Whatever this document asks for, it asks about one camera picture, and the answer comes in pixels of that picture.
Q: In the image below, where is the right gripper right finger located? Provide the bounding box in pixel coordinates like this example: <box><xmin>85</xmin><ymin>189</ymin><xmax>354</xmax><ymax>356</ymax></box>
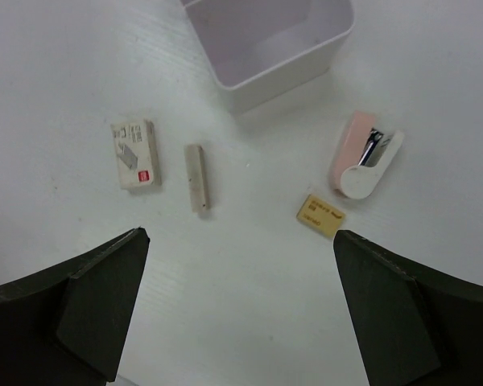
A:
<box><xmin>333</xmin><ymin>230</ymin><xmax>483</xmax><ymax>385</ymax></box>

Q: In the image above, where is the white three-compartment organizer box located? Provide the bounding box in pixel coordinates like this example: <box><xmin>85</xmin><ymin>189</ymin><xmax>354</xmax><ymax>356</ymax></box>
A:
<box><xmin>181</xmin><ymin>0</ymin><xmax>355</xmax><ymax>113</ymax></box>

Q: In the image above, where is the staples box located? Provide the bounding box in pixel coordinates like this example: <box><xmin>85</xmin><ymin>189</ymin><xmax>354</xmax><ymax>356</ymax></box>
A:
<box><xmin>110</xmin><ymin>119</ymin><xmax>162</xmax><ymax>191</ymax></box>

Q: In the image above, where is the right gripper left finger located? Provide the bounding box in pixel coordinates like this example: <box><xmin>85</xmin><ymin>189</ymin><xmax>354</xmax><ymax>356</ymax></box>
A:
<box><xmin>0</xmin><ymin>228</ymin><xmax>150</xmax><ymax>385</ymax></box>

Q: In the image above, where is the white eraser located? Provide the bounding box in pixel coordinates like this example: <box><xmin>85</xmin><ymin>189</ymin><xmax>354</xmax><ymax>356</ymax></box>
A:
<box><xmin>184</xmin><ymin>144</ymin><xmax>210</xmax><ymax>213</ymax></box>

